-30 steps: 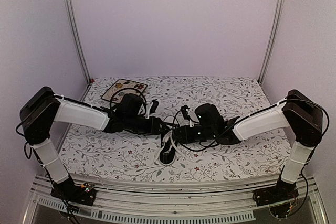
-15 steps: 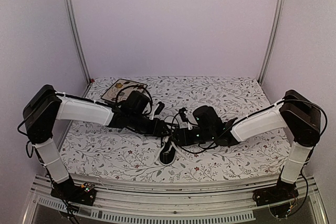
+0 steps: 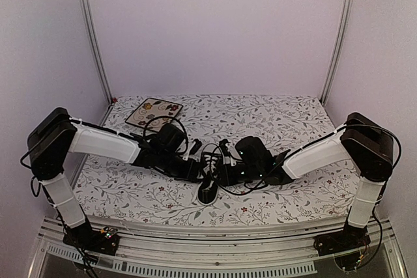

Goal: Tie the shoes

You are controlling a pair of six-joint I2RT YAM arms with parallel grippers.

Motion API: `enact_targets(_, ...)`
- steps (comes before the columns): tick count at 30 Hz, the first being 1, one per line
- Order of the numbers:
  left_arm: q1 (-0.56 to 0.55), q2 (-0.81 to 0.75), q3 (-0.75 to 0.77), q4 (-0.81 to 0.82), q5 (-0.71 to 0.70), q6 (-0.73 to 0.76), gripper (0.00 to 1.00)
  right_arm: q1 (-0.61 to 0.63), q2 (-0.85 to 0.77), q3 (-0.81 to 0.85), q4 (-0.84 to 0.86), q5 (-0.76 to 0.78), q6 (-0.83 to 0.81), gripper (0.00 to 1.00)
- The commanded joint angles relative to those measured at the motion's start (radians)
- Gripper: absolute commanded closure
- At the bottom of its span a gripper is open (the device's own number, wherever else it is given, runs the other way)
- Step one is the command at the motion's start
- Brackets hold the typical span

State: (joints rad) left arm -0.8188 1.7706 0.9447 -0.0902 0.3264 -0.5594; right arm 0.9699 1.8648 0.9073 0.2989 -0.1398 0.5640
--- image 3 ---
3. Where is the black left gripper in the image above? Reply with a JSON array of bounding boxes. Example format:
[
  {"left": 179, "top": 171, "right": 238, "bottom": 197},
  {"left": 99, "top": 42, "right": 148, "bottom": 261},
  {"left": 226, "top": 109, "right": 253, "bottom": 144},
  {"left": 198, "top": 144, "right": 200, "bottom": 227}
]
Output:
[{"left": 157, "top": 150, "right": 209, "bottom": 184}]

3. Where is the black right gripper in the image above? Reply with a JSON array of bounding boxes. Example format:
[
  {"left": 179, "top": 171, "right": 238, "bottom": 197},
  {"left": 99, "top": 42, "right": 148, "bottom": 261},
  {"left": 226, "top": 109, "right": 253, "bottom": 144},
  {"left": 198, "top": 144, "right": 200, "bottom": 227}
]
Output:
[{"left": 209, "top": 163, "right": 262, "bottom": 188}]

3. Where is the black canvas sneaker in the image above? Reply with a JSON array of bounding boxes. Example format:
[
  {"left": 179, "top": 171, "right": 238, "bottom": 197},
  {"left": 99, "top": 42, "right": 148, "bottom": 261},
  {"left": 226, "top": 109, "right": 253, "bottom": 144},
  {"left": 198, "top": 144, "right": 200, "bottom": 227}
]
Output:
[{"left": 197, "top": 152, "right": 223, "bottom": 205}]

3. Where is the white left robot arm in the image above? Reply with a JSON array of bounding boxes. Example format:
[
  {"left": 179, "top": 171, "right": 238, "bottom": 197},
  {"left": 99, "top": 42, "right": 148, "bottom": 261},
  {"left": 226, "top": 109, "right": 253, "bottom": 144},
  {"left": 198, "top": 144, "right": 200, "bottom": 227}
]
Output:
[{"left": 20, "top": 107, "right": 200, "bottom": 248}]

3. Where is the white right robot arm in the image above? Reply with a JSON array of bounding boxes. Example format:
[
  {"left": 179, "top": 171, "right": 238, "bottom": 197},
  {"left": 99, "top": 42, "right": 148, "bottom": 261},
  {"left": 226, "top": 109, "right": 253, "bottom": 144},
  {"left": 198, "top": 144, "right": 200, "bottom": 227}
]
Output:
[{"left": 215, "top": 112, "right": 402, "bottom": 249}]

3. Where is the square floral ceramic plate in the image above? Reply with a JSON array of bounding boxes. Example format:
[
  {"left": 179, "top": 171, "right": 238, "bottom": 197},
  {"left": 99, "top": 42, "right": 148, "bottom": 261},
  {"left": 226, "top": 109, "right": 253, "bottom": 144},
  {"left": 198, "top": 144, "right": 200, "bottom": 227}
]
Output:
[{"left": 125, "top": 98, "right": 184, "bottom": 131}]

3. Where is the floral patterned table mat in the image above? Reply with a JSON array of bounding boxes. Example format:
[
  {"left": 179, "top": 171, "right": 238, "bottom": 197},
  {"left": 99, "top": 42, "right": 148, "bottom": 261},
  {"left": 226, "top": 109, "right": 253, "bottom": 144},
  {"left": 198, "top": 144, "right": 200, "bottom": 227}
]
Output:
[{"left": 74, "top": 95, "right": 359, "bottom": 227}]

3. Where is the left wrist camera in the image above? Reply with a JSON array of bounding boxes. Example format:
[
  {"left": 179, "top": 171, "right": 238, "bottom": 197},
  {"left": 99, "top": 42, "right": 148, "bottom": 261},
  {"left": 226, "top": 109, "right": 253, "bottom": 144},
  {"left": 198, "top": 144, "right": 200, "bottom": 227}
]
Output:
[{"left": 183, "top": 139, "right": 202, "bottom": 160}]

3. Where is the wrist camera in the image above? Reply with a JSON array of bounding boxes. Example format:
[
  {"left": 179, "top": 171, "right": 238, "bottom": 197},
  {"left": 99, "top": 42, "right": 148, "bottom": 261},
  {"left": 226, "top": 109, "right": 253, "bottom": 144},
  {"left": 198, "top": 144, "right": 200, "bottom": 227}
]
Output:
[
  {"left": 219, "top": 139, "right": 237, "bottom": 167},
  {"left": 183, "top": 139, "right": 202, "bottom": 160}
]

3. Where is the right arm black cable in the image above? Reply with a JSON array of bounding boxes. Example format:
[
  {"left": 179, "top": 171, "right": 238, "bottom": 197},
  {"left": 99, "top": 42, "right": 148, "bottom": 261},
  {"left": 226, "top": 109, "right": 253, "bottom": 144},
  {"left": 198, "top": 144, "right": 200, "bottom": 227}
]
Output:
[{"left": 200, "top": 143, "right": 291, "bottom": 196}]

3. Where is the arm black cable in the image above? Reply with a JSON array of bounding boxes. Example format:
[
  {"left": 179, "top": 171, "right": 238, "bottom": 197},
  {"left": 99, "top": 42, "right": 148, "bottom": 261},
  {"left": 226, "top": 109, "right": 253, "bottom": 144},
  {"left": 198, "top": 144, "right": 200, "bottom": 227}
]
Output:
[
  {"left": 142, "top": 115, "right": 188, "bottom": 148},
  {"left": 200, "top": 143, "right": 291, "bottom": 196}
]

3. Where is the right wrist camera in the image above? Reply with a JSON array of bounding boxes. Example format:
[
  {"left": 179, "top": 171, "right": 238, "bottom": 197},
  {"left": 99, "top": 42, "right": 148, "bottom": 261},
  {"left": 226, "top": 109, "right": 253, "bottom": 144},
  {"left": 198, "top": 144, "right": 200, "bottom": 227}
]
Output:
[{"left": 219, "top": 139, "right": 237, "bottom": 167}]

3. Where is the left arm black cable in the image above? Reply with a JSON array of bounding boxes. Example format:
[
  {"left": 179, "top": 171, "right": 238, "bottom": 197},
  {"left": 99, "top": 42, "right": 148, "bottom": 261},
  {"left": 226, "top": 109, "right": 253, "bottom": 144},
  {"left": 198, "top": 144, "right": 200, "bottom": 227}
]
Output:
[{"left": 142, "top": 115, "right": 188, "bottom": 148}]

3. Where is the aluminium front rail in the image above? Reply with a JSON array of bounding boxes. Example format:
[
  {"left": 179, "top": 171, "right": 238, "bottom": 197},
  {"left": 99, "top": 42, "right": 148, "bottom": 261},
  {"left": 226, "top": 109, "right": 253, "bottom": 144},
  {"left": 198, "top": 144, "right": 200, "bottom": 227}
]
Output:
[{"left": 29, "top": 217, "right": 405, "bottom": 278}]

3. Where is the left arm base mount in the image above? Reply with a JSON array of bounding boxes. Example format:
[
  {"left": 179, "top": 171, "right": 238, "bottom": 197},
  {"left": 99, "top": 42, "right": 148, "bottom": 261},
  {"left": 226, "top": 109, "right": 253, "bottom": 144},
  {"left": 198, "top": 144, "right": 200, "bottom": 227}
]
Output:
[{"left": 63, "top": 224, "right": 120, "bottom": 256}]

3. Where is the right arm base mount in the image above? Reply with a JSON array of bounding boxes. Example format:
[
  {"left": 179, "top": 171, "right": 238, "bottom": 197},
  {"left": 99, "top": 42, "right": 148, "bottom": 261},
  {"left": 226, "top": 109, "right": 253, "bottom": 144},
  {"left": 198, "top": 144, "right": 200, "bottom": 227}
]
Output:
[{"left": 313, "top": 225, "right": 382, "bottom": 272}]

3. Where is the left aluminium frame post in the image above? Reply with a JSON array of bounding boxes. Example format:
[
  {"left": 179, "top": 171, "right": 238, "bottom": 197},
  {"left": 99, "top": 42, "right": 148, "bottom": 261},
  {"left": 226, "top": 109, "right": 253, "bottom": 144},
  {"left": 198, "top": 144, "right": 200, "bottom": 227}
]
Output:
[{"left": 79, "top": 0, "right": 113, "bottom": 105}]

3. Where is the aluminium frame post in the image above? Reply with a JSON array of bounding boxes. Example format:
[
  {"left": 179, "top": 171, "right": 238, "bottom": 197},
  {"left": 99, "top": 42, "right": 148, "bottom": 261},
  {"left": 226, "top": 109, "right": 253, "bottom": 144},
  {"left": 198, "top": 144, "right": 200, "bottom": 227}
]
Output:
[
  {"left": 79, "top": 0, "right": 113, "bottom": 105},
  {"left": 320, "top": 0, "right": 354, "bottom": 107}
]

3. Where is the right aluminium frame post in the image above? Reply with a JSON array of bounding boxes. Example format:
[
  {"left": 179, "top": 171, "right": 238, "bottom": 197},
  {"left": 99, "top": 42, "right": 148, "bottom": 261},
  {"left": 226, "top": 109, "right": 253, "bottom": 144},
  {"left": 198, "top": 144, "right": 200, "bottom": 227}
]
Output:
[{"left": 320, "top": 0, "right": 354, "bottom": 107}]

